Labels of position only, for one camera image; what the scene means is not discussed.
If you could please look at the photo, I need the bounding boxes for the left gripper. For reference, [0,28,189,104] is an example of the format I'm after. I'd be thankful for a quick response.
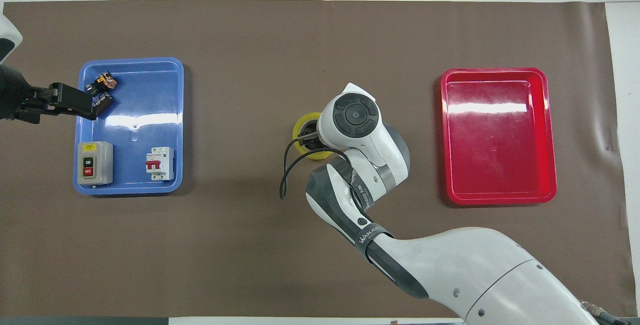
[0,64,42,125]

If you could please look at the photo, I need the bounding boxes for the yellow tape roll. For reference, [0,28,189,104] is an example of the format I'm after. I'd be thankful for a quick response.
[293,111,335,161]

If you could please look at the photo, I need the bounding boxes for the small dark relay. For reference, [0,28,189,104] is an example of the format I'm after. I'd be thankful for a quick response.
[93,92,115,119]

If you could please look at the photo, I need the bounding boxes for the small orange black relay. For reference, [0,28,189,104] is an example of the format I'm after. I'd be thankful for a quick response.
[84,71,119,95]

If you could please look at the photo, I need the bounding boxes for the blue plastic tray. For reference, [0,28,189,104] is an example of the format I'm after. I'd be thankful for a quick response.
[73,57,185,196]

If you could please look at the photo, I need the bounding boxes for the white red circuit breaker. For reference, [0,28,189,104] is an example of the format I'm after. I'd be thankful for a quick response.
[145,146,175,182]

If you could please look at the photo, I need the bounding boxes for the red plastic tray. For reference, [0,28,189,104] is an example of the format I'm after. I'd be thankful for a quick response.
[440,67,558,206]

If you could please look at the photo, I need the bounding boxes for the black cable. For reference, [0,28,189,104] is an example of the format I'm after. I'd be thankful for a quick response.
[279,137,352,201]
[579,300,637,325]

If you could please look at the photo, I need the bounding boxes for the grey on-off switch box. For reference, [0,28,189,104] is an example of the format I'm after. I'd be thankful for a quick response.
[77,141,114,187]

